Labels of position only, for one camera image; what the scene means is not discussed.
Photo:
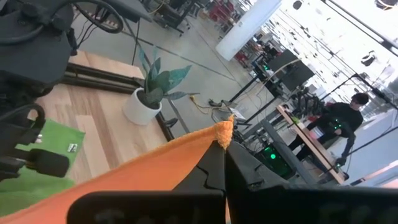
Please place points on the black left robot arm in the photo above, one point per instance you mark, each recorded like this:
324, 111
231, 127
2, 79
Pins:
31, 46

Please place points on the orange microfiber towel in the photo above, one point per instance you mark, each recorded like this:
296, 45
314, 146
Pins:
149, 171

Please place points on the black monitor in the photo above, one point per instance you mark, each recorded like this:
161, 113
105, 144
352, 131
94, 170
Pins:
292, 70

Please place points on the wooden workbench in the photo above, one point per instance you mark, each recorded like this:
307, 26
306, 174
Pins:
311, 143

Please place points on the snake plant in white pot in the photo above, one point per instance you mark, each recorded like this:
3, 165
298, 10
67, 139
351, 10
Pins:
140, 109

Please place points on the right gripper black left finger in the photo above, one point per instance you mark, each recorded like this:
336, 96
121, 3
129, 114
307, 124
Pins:
186, 205

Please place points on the computer tower with green lights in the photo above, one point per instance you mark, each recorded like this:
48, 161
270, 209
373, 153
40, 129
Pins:
273, 160

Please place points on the person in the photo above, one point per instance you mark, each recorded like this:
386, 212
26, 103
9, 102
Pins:
339, 121

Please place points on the green microfiber towel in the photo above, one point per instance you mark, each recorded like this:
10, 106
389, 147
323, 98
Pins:
53, 140

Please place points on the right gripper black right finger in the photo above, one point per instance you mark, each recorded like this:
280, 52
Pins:
280, 205

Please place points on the white square pillar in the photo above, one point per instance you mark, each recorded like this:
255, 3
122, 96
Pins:
248, 28

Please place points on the black office chair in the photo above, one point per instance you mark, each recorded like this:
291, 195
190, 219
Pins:
174, 15

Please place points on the grey computer desk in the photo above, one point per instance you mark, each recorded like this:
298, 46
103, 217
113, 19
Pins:
130, 9

